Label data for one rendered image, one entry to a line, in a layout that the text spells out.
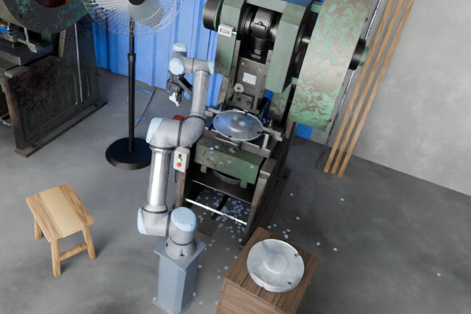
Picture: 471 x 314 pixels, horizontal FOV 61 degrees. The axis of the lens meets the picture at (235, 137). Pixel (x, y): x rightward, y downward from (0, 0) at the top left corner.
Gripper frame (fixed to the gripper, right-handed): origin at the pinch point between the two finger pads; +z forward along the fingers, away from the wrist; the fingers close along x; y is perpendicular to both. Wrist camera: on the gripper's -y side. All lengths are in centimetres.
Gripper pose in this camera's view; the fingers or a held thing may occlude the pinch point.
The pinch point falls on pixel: (179, 104)
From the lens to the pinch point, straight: 224.3
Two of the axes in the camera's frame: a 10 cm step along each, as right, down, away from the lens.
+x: -3.5, 5.1, -7.8
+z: -1.6, 7.9, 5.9
